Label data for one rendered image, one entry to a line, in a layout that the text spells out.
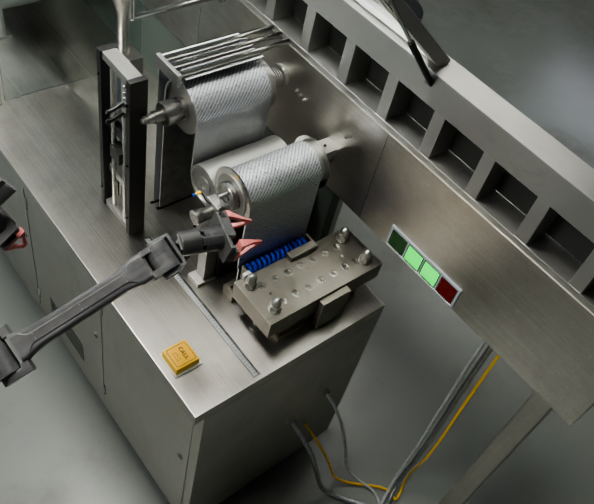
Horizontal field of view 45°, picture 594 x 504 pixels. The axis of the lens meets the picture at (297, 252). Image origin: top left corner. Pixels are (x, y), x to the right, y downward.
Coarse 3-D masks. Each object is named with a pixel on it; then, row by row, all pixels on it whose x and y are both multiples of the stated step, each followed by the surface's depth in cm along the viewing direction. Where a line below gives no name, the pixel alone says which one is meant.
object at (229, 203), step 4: (220, 184) 175; (224, 184) 174; (228, 184) 174; (232, 184) 174; (220, 188) 176; (224, 188) 175; (228, 188) 173; (232, 188) 174; (220, 192) 177; (228, 192) 174; (232, 192) 173; (236, 192) 174; (228, 196) 175; (232, 196) 173; (236, 196) 174; (220, 200) 179; (224, 200) 178; (228, 200) 176; (232, 200) 174; (236, 200) 174; (224, 204) 178; (228, 204) 176; (232, 204) 175; (236, 204) 174; (228, 208) 177; (232, 208) 175; (236, 208) 176
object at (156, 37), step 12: (144, 24) 249; (156, 24) 243; (144, 36) 253; (156, 36) 246; (168, 36) 239; (144, 48) 256; (156, 48) 249; (168, 48) 243; (180, 48) 236; (144, 60) 260; (156, 72) 256; (264, 132) 217; (324, 192) 204; (324, 204) 207; (336, 204) 207; (312, 216) 214; (324, 216) 209; (312, 228) 217; (324, 228) 213
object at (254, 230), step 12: (288, 204) 185; (300, 204) 189; (312, 204) 194; (264, 216) 182; (276, 216) 186; (288, 216) 190; (300, 216) 194; (252, 228) 182; (264, 228) 186; (276, 228) 190; (288, 228) 194; (300, 228) 199; (264, 240) 190; (276, 240) 195; (288, 240) 199; (252, 252) 191; (264, 252) 195; (240, 264) 191
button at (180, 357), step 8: (176, 344) 185; (184, 344) 185; (168, 352) 183; (176, 352) 183; (184, 352) 184; (192, 352) 184; (168, 360) 182; (176, 360) 182; (184, 360) 182; (192, 360) 182; (176, 368) 180; (184, 368) 182
